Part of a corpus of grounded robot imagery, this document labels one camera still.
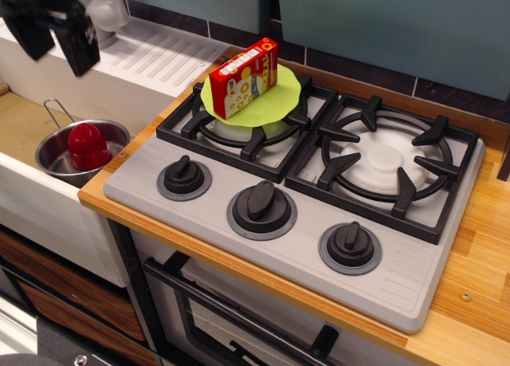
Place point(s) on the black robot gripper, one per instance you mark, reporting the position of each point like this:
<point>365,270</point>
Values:
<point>30,20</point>

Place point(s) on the red cereal box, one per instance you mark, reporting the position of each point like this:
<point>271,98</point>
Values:
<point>244,77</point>

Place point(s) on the white toy sink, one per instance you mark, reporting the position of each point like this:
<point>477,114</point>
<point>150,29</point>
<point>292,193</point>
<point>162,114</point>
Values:
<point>142,72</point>

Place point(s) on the lime green plastic plate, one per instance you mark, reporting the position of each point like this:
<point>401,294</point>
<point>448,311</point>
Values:
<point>270,107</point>

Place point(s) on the grey toy faucet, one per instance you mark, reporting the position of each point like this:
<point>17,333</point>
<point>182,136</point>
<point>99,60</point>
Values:
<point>108,16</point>

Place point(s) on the black left burner grate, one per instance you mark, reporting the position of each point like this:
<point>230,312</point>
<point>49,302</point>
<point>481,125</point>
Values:
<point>267,151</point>

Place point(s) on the black burner grate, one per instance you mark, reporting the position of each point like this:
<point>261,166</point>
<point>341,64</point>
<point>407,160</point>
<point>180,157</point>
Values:
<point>267,151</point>
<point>407,172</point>

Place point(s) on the black left stove knob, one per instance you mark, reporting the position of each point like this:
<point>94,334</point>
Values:
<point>184,180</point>

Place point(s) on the black stove knob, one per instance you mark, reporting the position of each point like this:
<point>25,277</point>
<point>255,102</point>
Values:
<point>350,249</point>
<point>262,212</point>
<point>184,180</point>

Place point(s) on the black middle stove knob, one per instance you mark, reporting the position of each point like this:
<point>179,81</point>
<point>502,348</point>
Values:
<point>262,212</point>

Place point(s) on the wooden drawer fronts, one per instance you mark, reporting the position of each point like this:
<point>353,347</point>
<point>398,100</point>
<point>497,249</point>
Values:
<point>89,307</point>

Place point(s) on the toy oven door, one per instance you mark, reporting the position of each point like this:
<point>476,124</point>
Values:
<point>225,321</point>

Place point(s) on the black right stove knob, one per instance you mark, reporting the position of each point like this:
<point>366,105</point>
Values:
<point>350,249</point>

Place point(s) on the black right burner grate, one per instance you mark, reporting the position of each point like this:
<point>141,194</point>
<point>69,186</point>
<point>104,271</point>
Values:
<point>407,172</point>

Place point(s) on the grey toy stove top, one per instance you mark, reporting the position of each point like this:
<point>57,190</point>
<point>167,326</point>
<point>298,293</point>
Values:
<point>398,291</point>

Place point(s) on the black oven door handle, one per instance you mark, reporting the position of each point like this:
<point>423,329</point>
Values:
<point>316,355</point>

